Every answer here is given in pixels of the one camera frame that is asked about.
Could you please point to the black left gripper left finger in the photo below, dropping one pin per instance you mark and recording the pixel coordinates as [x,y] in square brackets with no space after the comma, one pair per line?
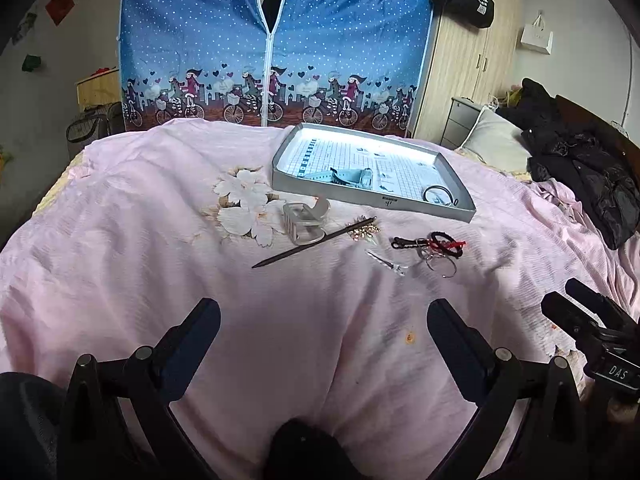
[119,421]

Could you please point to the yellow wooden crate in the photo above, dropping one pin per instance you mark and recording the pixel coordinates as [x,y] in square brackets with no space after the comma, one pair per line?
[99,89]

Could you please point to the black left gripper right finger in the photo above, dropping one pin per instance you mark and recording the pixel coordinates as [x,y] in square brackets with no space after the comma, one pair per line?
[550,432]

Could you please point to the dark wooden hair stick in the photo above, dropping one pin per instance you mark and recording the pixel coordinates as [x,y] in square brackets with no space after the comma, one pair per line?
[296,250]

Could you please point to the grey hair claw clip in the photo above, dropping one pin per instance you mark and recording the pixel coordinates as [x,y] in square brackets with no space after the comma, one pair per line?
[304,224]

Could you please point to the white pillow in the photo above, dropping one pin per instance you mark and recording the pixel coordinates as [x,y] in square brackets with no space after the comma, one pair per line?
[496,142]

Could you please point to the white paper gift bag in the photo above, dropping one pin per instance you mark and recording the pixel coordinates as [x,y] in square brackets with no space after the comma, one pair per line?
[537,36]

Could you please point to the wall photo cards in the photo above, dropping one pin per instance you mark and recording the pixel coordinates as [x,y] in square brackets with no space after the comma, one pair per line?
[24,27]

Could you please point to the dark suitcase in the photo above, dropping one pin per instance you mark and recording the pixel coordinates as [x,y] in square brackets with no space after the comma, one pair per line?
[96,122]

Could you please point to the red paper wall decoration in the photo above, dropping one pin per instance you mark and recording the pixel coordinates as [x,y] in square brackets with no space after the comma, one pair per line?
[59,9]

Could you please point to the beige wooden wardrobe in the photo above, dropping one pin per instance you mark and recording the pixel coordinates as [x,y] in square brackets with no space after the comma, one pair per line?
[463,61]

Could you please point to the black puffer jacket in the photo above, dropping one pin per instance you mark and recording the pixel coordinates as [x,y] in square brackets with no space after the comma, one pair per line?
[600,179]

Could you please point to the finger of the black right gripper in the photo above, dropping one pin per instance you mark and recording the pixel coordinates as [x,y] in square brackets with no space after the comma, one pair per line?
[610,313]
[574,321]

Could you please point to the dark wooden headboard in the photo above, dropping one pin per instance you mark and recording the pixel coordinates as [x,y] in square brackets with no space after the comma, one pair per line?
[578,118]

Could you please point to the pink floral bed sheet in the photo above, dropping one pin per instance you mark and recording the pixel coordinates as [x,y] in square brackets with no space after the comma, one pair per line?
[328,335]

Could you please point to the yellow knitted blanket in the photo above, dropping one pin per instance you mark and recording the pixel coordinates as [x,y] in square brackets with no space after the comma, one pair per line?
[77,169]

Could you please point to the green hanging wall pouch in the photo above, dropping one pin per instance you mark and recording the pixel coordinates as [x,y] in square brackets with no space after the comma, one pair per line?
[31,63]

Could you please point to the grey bedside drawer cabinet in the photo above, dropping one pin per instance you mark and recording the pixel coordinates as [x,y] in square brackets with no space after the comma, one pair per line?
[461,118]

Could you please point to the blue polka dot fabric wardrobe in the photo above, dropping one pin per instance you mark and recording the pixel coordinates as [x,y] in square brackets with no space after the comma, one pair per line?
[346,63]

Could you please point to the grey shallow tray box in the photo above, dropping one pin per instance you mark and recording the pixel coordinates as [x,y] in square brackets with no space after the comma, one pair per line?
[406,176]

